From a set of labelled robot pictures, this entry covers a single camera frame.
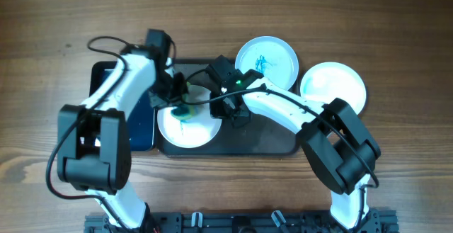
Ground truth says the green yellow sponge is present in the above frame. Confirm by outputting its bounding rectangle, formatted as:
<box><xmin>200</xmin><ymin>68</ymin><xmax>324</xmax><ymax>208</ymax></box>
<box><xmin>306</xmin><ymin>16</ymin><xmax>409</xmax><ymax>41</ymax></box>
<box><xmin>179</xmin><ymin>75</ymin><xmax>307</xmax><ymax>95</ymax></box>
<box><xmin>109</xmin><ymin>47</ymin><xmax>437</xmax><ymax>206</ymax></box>
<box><xmin>171</xmin><ymin>91</ymin><xmax>198</xmax><ymax>121</ymax></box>

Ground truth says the white plate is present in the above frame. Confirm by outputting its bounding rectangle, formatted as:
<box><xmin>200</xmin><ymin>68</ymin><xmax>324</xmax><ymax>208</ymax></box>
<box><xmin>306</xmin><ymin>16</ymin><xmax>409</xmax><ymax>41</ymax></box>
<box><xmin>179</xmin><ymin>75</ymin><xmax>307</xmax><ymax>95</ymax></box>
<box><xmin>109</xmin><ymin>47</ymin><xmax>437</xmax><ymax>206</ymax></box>
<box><xmin>157</xmin><ymin>103</ymin><xmax>222</xmax><ymax>149</ymax></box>
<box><xmin>235</xmin><ymin>36</ymin><xmax>299</xmax><ymax>90</ymax></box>
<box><xmin>300</xmin><ymin>62</ymin><xmax>367</xmax><ymax>115</ymax></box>

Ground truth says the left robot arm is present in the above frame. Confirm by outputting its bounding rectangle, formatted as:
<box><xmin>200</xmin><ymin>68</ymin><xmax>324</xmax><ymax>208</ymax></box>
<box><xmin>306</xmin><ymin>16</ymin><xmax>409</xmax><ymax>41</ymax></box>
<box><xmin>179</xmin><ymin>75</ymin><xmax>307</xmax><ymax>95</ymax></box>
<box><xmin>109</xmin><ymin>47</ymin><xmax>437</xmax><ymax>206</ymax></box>
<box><xmin>45</xmin><ymin>29</ymin><xmax>187</xmax><ymax>232</ymax></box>

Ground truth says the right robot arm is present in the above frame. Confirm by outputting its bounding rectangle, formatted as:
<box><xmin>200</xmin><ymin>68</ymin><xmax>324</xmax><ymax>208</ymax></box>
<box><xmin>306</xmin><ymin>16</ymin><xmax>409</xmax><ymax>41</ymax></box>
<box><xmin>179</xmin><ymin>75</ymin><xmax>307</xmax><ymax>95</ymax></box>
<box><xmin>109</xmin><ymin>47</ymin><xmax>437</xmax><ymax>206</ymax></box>
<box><xmin>205</xmin><ymin>56</ymin><xmax>381</xmax><ymax>232</ymax></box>

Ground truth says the brown serving tray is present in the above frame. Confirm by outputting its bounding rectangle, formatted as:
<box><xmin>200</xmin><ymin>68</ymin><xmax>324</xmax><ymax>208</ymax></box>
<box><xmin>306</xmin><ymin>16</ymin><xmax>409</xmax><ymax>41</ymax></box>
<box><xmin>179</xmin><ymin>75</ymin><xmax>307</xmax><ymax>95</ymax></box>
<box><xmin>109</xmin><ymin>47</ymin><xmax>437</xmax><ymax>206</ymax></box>
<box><xmin>157</xmin><ymin>55</ymin><xmax>299</xmax><ymax>157</ymax></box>

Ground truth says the black water-filled tray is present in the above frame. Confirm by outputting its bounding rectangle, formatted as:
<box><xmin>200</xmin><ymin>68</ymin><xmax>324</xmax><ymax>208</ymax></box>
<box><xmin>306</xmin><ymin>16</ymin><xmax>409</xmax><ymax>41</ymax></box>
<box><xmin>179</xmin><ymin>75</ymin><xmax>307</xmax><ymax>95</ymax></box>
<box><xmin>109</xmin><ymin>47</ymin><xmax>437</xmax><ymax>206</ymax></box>
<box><xmin>89</xmin><ymin>61</ymin><xmax>156</xmax><ymax>152</ymax></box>

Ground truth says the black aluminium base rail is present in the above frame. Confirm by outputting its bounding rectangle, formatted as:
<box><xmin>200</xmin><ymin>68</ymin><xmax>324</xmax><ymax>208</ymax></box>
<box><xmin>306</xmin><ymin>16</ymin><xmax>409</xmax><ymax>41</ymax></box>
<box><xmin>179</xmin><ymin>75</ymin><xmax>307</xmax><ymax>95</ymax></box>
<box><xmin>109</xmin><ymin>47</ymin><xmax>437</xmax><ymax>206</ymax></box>
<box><xmin>84</xmin><ymin>209</ymin><xmax>400</xmax><ymax>233</ymax></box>

